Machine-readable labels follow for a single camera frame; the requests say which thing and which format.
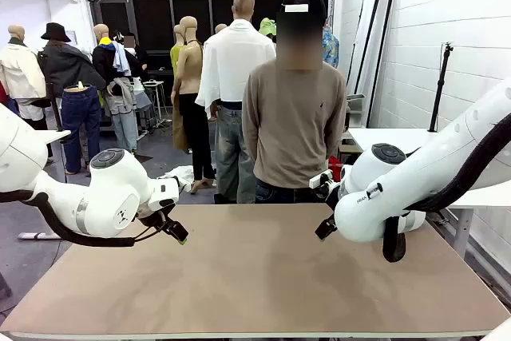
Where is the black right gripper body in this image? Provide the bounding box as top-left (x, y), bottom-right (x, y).
top-left (319, 180), bottom-right (343, 218)

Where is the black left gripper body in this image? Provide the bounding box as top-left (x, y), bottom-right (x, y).
top-left (137, 201), bottom-right (176, 229)

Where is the person's left forearm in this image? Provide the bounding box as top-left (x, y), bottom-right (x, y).
top-left (325, 125), bottom-right (347, 161)

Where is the red object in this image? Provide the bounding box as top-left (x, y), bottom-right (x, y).
top-left (327, 156), bottom-right (345, 182)

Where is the crumpled white cloth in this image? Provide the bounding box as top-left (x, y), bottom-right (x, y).
top-left (157, 165), bottom-right (193, 193)

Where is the person in beige sweater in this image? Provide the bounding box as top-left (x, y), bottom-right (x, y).
top-left (241, 0), bottom-right (347, 204)

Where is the white rectangular table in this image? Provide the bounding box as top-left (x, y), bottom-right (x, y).
top-left (347, 127), bottom-right (511, 258)

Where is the grey shelf unit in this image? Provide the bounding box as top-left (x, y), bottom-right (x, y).
top-left (345, 93), bottom-right (366, 127)

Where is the white metal stool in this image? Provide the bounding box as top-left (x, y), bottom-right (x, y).
top-left (141, 79), bottom-right (166, 129)

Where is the half mannequin in blue jeans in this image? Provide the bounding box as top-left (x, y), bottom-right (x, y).
top-left (61, 81), bottom-right (103, 176)

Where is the mannequin with yellow scarf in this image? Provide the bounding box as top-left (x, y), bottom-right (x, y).
top-left (92, 23), bottom-right (140, 154)

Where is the tan mannequin in black trousers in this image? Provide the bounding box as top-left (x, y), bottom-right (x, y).
top-left (171, 16), bottom-right (217, 195)

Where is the black tripod stand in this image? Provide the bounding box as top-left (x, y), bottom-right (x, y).
top-left (428, 41), bottom-right (456, 133)

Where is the background person in black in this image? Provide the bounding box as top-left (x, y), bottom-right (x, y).
top-left (119, 31), bottom-right (149, 78)

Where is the mannequin in yellow-green top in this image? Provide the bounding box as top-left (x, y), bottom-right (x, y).
top-left (170, 24), bottom-right (187, 78)

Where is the black framed white panel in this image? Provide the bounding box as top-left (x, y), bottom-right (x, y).
top-left (346, 0), bottom-right (386, 97)
top-left (365, 0), bottom-right (400, 129)

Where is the mannequin in white shirt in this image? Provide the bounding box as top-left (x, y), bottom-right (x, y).
top-left (195, 0), bottom-right (277, 204)

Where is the mannequin with black hat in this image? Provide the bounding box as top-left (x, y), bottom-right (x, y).
top-left (38, 22), bottom-right (107, 133)

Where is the mannequin in cream jacket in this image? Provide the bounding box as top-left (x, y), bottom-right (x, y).
top-left (0, 24), bottom-right (48, 121)

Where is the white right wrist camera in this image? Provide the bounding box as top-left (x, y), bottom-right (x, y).
top-left (309, 169), bottom-right (335, 190)

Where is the left arm black cable sleeve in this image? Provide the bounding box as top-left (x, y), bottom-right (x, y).
top-left (0, 190), bottom-right (176, 248)

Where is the white pedestal table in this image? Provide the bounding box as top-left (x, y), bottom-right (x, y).
top-left (18, 129), bottom-right (72, 240)

